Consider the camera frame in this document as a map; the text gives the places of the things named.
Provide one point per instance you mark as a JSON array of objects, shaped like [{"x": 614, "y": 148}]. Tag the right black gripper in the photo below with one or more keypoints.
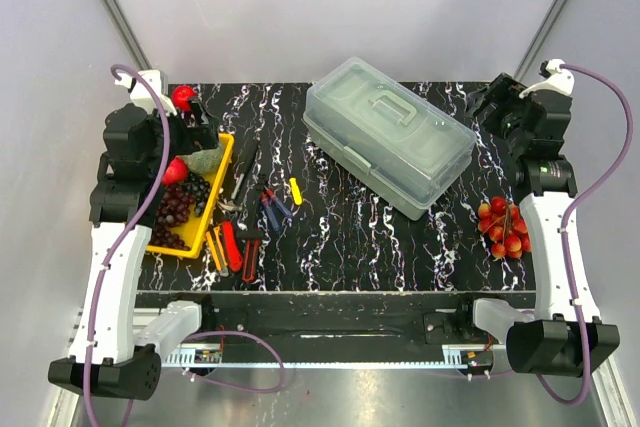
[{"x": 502, "y": 91}]

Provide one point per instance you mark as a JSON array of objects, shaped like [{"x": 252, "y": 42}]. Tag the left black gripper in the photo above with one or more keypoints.
[{"x": 202, "y": 136}]

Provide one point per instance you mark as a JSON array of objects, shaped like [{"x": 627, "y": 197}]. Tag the black claw hammer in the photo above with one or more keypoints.
[{"x": 246, "y": 164}]

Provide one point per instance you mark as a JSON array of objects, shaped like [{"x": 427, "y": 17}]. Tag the clear grey plastic toolbox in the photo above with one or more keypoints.
[{"x": 406, "y": 150}]

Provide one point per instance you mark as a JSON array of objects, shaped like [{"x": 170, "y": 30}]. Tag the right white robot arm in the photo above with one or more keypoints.
[{"x": 565, "y": 334}]

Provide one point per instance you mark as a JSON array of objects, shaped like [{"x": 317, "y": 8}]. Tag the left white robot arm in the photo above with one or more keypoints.
[{"x": 107, "y": 357}]

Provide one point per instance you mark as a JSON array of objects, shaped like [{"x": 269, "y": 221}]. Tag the red radish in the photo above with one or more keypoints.
[{"x": 177, "y": 171}]

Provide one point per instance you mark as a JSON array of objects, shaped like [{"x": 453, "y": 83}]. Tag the red tomato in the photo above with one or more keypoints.
[{"x": 182, "y": 97}]

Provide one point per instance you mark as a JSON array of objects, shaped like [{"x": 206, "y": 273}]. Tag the dark blue grape bunch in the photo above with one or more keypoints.
[{"x": 196, "y": 189}]

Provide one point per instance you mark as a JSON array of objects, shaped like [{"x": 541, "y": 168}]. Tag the dark red grape bunch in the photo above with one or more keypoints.
[{"x": 173, "y": 211}]

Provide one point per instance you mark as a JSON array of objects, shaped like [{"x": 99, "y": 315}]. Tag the yellow plastic tray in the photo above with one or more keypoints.
[{"x": 194, "y": 230}]

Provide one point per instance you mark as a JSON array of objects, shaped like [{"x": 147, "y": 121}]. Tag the blue screwdriver with red band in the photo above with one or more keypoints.
[{"x": 278, "y": 204}]

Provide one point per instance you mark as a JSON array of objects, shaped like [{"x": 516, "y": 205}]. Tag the red cherry bunch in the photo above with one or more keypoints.
[{"x": 502, "y": 223}]

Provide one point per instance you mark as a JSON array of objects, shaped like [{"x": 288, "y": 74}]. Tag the red utility knife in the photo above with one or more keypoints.
[{"x": 235, "y": 258}]

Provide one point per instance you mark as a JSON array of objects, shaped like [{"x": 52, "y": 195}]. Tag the yellow handled screwdriver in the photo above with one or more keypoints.
[{"x": 295, "y": 191}]

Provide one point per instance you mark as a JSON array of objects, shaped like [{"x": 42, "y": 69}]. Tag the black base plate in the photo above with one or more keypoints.
[{"x": 340, "y": 329}]

